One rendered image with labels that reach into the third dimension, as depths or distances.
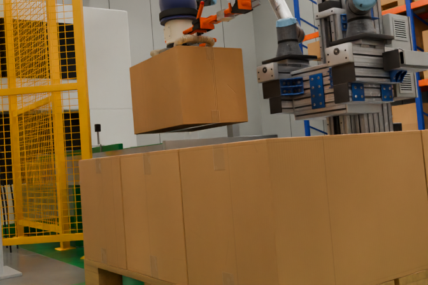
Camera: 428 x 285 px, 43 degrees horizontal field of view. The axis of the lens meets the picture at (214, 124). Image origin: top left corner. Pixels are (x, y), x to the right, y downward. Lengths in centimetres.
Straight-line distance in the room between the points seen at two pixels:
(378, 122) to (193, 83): 101
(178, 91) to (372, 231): 148
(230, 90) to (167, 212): 132
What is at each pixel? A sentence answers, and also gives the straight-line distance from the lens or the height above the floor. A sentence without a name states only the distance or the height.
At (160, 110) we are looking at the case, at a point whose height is 78.
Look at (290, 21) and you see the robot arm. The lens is 310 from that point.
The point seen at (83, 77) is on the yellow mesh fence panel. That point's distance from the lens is 323.
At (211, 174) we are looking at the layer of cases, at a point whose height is 47.
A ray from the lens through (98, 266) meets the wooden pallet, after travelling 219.
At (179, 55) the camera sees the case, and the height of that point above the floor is 103.
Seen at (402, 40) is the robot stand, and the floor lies 108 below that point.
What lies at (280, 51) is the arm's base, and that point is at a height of 107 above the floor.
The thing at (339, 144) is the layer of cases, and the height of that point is 52.
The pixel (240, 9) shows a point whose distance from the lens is 258.
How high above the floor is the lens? 51
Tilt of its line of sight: 4 degrees up
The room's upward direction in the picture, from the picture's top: 4 degrees counter-clockwise
